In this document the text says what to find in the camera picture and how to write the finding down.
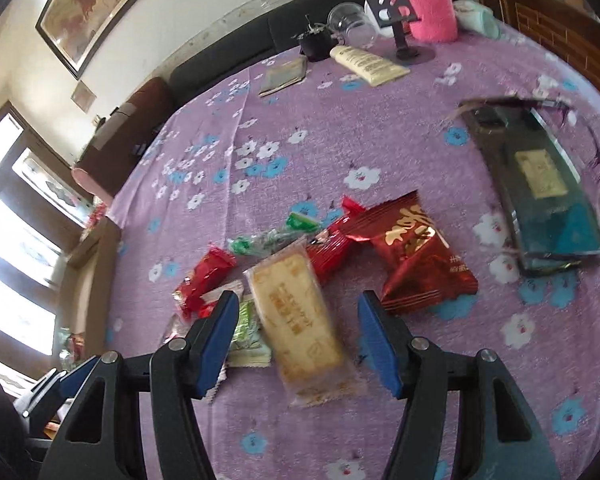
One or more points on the shallow cardboard box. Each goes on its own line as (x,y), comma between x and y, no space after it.
(85,289)

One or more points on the brown armchair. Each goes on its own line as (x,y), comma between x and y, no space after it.
(120,140)

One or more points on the framed horse painting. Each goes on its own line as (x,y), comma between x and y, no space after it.
(75,29)

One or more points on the small green booklet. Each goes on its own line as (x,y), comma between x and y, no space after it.
(284,76)

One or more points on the black cup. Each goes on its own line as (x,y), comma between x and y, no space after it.
(316,41)

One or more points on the green wrapped candy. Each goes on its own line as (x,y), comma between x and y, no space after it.
(267,243)

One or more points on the beige biscuit packet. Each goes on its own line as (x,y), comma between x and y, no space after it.
(310,357)

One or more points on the wooden glass doors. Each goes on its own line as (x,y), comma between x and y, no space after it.
(42,215)

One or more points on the cream tube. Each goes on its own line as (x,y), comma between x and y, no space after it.
(372,68)

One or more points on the red foil candy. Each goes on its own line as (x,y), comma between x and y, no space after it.
(331,249)

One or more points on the black sofa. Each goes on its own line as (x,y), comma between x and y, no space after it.
(258,39)

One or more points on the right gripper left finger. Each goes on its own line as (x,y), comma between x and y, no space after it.
(180,372)

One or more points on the wooden cabinet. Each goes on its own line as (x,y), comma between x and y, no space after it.
(558,26)

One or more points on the mint green cloth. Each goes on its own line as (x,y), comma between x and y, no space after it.
(475,17)

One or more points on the green white snack packet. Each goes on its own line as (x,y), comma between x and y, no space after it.
(248,348)

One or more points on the pink sleeved water bottle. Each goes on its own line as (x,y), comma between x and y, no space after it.
(436,21)

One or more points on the black phone stand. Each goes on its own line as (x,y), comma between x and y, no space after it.
(395,13)

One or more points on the long red snack packet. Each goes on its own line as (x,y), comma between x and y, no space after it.
(208,274)

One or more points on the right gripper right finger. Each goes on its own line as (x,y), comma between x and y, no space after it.
(413,369)

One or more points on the shiny red snack packet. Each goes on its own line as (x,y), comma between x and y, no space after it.
(423,269)

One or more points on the clear plastic cup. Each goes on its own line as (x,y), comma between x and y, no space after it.
(349,22)

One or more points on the small wall plaque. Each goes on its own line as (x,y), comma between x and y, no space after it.
(83,97)

